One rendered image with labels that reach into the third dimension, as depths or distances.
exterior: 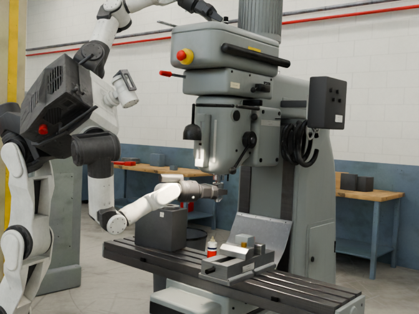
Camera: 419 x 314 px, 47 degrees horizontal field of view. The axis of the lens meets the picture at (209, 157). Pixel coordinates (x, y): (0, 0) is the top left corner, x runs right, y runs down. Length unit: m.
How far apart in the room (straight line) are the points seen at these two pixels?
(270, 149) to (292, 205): 0.30
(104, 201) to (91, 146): 0.21
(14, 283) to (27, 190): 0.38
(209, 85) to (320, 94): 0.45
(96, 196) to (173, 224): 0.58
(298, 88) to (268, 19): 0.37
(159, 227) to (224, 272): 0.55
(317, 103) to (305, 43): 4.73
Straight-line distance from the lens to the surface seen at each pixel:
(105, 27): 2.07
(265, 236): 2.29
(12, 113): 2.02
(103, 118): 1.75
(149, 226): 2.27
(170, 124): 8.06
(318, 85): 2.00
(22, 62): 3.41
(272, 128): 2.11
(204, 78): 1.92
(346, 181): 5.74
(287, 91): 2.23
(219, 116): 1.90
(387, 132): 6.11
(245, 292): 1.87
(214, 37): 1.81
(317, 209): 2.38
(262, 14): 2.17
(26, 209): 2.00
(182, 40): 1.89
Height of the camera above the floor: 1.48
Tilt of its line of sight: 3 degrees down
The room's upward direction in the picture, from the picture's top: 3 degrees clockwise
